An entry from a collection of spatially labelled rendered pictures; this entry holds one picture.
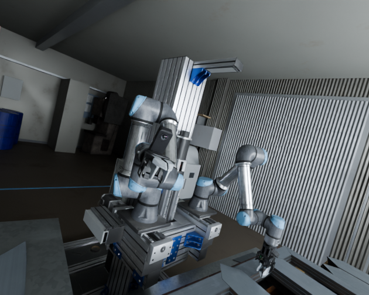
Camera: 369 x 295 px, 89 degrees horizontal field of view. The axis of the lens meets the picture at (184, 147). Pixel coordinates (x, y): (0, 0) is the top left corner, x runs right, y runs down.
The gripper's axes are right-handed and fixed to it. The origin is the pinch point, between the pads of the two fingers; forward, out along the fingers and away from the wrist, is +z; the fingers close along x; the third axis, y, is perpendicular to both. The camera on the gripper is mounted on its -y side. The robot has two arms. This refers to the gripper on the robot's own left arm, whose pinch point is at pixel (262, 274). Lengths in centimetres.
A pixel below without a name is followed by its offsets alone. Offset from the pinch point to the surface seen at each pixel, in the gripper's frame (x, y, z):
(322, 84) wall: -97, -281, -221
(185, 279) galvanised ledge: -31.5, 27.2, 19.7
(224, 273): -10.7, 22.4, 0.7
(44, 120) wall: -776, 78, 8
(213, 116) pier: -304, -239, -133
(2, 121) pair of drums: -612, 168, 15
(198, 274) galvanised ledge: -31.1, 15.7, 19.7
